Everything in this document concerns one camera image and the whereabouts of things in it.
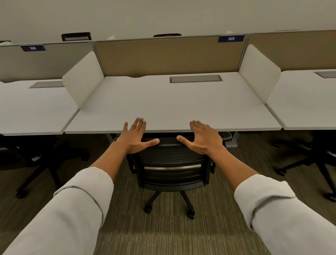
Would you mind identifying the black mesh office chair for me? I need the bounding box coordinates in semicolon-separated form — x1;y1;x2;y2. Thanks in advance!
113;131;233;220
0;134;90;199
272;130;336;203

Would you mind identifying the person's right forearm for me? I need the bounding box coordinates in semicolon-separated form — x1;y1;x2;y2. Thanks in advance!
210;147;336;255

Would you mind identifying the white desk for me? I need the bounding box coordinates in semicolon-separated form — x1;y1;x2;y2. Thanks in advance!
0;78;80;136
265;69;336;131
64;71;283;135

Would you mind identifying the person's right hand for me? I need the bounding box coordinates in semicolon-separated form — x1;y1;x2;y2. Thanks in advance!
176;120;227;156

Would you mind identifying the white desk side divider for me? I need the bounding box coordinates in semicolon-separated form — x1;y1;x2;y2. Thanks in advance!
238;44;281;103
62;51;105;109

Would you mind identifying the tan fabric partition panel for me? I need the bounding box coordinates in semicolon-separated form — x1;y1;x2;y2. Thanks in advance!
246;29;336;71
93;35;248;78

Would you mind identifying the person's left forearm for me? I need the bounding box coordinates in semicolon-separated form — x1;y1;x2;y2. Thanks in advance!
2;143;129;255

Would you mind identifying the person's left hand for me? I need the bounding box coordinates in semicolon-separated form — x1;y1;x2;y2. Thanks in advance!
115;117;160;155

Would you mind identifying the grey fabric partition panel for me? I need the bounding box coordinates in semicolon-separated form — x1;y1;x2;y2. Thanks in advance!
0;41;101;83

